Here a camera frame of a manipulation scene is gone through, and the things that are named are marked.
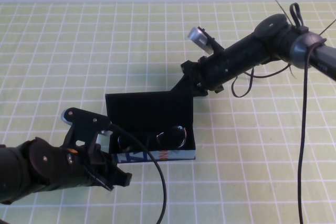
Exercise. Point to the right arm black camera bracket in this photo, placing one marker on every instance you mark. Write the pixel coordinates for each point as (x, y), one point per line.
(214, 44)

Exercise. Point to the left arm black camera bracket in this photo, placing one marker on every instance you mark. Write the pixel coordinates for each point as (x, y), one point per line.
(84, 124)

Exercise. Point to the black zip tie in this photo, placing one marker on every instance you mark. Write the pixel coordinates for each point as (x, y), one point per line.
(282, 10)
(328, 27)

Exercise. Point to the arm black camera bracket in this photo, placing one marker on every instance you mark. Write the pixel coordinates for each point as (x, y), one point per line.
(84, 124)
(214, 44)

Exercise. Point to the black framed glasses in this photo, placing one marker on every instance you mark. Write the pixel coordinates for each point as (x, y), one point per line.
(172, 138)

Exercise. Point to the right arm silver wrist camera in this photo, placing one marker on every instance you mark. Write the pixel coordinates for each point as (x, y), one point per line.
(198, 37)

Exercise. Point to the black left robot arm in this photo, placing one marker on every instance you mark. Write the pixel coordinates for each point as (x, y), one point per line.
(15, 171)

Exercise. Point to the green white checked tablecloth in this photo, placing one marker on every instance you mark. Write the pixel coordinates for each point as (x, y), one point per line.
(78, 51)

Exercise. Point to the black printed glasses case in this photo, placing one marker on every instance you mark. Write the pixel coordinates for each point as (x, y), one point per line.
(147, 108)

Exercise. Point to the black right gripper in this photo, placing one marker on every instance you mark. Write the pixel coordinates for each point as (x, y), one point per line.
(236, 58)

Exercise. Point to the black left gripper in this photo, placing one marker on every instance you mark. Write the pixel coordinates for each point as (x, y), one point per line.
(78, 166)

